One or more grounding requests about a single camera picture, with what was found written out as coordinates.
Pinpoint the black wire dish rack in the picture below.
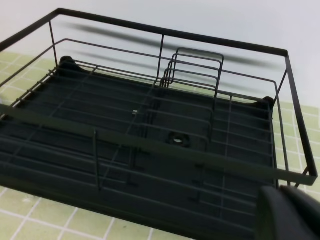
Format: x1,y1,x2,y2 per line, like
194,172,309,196
0,8,318,201

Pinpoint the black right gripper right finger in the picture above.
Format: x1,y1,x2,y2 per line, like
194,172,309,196
280,186,320,225

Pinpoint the black drip tray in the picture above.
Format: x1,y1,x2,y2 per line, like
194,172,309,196
0,56,278,232

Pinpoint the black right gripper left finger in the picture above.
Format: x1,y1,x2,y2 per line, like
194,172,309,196
254,187,320,240

